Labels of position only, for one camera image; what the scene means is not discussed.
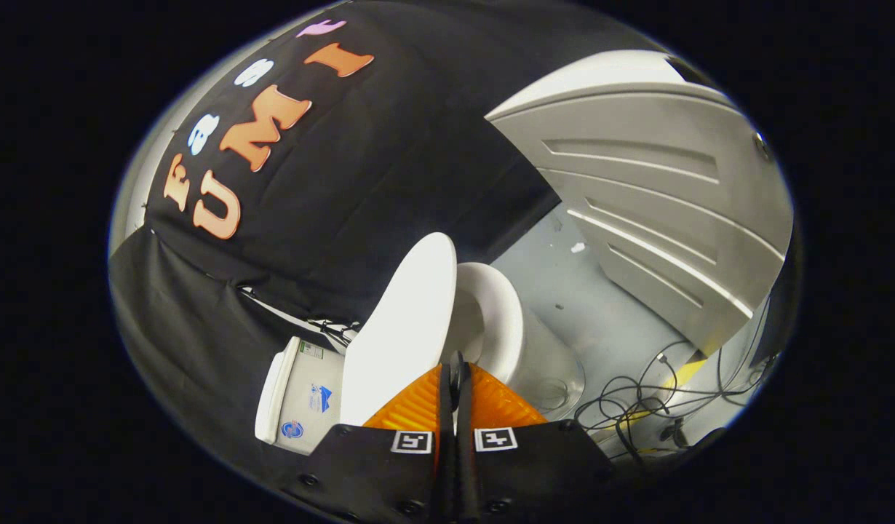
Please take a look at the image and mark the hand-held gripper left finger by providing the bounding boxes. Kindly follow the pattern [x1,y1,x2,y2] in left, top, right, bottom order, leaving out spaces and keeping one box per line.
[284,352,460,524]

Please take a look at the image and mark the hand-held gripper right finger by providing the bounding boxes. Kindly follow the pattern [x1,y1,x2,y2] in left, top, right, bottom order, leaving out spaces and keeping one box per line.
[455,352,616,522]

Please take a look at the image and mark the white toilet lid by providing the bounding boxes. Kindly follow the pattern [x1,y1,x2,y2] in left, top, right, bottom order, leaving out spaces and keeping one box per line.
[340,233,459,426]

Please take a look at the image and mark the white ceramic toilet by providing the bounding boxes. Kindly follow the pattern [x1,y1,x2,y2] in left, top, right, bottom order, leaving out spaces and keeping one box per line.
[255,262,586,456]

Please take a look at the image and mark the black light stand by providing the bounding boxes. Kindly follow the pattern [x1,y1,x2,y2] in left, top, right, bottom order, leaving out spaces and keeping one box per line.
[236,286,362,349]

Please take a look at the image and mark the yellow floor tape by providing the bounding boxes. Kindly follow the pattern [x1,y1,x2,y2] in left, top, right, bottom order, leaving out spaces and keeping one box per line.
[615,355,708,437]

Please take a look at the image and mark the black backdrop cloth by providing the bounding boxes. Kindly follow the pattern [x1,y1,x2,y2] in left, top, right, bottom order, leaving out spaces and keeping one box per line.
[109,0,667,481]

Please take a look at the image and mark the white drawer cabinet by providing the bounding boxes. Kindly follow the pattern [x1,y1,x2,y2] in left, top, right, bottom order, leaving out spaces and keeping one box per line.
[485,49,794,357]

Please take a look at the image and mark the black floor cables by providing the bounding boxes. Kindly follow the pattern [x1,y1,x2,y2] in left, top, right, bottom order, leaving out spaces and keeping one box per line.
[575,291,776,467]

